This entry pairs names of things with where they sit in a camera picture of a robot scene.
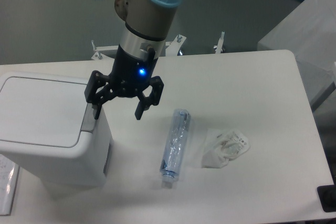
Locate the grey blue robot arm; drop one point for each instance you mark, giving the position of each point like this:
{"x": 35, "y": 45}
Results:
{"x": 147, "y": 23}

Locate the black object at table edge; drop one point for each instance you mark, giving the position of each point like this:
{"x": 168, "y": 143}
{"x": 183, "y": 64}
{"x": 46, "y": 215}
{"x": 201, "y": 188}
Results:
{"x": 326, "y": 195}

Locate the white covered side table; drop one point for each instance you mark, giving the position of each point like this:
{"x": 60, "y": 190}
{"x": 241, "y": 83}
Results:
{"x": 309, "y": 33}

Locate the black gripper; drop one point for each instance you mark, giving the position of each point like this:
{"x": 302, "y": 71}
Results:
{"x": 128, "y": 78}

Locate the laminated paper sheet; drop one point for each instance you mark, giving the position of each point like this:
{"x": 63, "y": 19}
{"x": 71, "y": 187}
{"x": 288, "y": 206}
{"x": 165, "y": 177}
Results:
{"x": 9, "y": 178}

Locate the white mask in wrapper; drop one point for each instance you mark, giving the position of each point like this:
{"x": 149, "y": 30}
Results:
{"x": 223, "y": 146}

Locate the crushed clear plastic bottle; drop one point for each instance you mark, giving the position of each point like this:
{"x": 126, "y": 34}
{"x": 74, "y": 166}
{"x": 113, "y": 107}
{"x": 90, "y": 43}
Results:
{"x": 174, "y": 147}

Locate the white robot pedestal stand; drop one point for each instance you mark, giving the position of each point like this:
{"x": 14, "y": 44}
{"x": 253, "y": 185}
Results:
{"x": 171, "y": 48}

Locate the white push-lid trash can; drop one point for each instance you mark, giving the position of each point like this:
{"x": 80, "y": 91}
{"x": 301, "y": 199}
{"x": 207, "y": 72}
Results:
{"x": 49, "y": 129}

